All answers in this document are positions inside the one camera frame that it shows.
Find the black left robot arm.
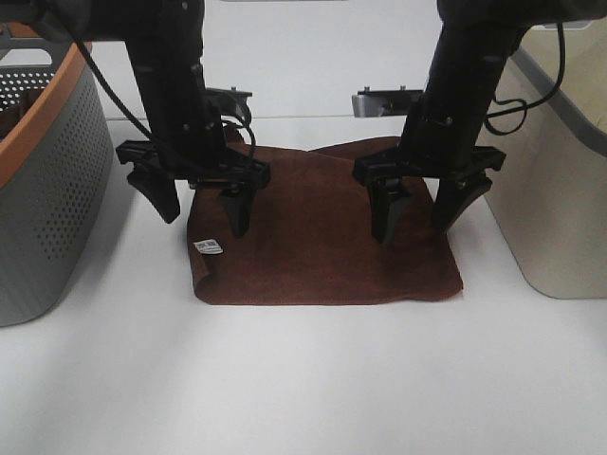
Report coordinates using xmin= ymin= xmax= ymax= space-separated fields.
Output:
xmin=1 ymin=1 xmax=270 ymax=238

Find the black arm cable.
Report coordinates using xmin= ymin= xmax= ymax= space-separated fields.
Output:
xmin=28 ymin=0 xmax=258 ymax=179
xmin=484 ymin=19 xmax=566 ymax=137

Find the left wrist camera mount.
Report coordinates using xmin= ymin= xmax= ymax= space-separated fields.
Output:
xmin=205 ymin=87 xmax=253 ymax=124

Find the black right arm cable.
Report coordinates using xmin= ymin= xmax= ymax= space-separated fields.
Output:
xmin=484 ymin=19 xmax=566 ymax=137

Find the beige basket grey rim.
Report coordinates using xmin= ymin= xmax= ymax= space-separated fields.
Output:
xmin=478 ymin=20 xmax=606 ymax=299

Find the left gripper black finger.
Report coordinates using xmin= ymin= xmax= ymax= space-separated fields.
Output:
xmin=127 ymin=164 xmax=180 ymax=224
xmin=218 ymin=185 xmax=255 ymax=238

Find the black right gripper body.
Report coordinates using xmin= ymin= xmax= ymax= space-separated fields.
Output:
xmin=353 ymin=101 xmax=506 ymax=186

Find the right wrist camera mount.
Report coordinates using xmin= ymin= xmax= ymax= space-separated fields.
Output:
xmin=351 ymin=86 xmax=423 ymax=118

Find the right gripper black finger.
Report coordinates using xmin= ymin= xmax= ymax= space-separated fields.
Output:
xmin=433 ymin=172 xmax=491 ymax=232
xmin=368 ymin=178 xmax=411 ymax=245

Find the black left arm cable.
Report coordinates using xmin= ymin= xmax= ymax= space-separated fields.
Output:
xmin=28 ymin=0 xmax=258 ymax=179

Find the brown towel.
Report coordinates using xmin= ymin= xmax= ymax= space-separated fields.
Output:
xmin=187 ymin=136 xmax=463 ymax=305

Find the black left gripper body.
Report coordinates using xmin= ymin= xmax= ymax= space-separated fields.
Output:
xmin=117 ymin=113 xmax=270 ymax=191

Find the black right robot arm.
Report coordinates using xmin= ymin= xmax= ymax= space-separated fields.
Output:
xmin=353 ymin=1 xmax=606 ymax=245

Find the grey perforated basket orange rim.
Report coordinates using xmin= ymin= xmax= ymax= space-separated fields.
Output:
xmin=1 ymin=23 xmax=114 ymax=327

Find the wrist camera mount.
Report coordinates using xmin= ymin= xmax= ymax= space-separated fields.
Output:
xmin=351 ymin=86 xmax=423 ymax=118
xmin=205 ymin=87 xmax=253 ymax=124

